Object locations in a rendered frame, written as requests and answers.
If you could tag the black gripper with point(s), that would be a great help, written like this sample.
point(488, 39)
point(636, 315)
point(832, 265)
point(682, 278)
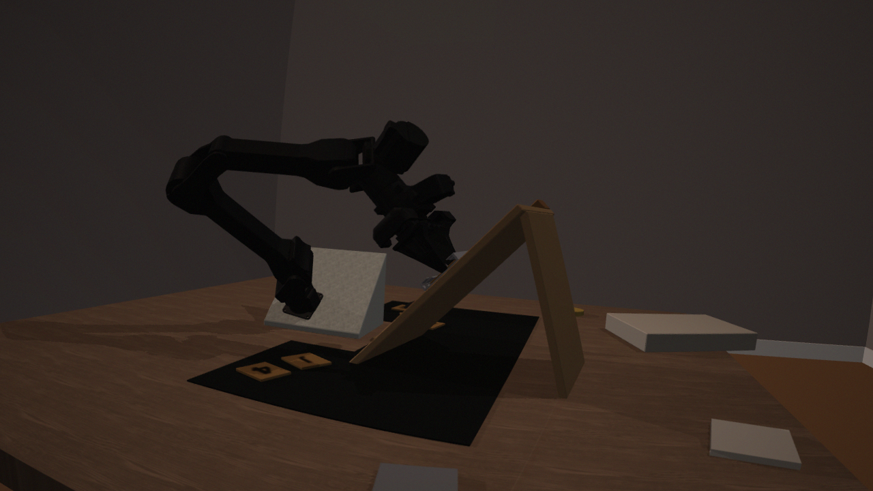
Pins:
point(425, 239)

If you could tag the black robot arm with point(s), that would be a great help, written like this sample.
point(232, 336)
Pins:
point(329, 162)

